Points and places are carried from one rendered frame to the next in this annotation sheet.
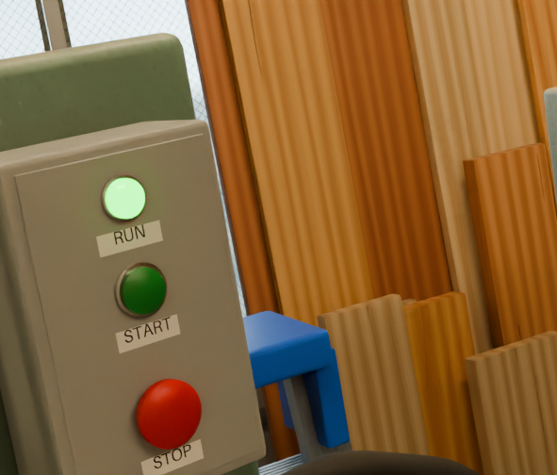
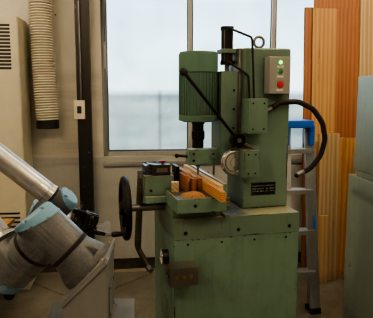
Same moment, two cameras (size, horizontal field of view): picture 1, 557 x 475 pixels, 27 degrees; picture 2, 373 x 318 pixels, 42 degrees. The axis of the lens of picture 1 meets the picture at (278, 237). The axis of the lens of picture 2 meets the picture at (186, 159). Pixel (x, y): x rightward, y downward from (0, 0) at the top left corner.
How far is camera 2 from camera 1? 171 cm
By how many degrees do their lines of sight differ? 18
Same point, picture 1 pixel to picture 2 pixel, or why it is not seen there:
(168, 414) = (280, 84)
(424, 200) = (353, 115)
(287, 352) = (305, 122)
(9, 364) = (266, 77)
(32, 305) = (269, 70)
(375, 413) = (327, 159)
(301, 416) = (305, 138)
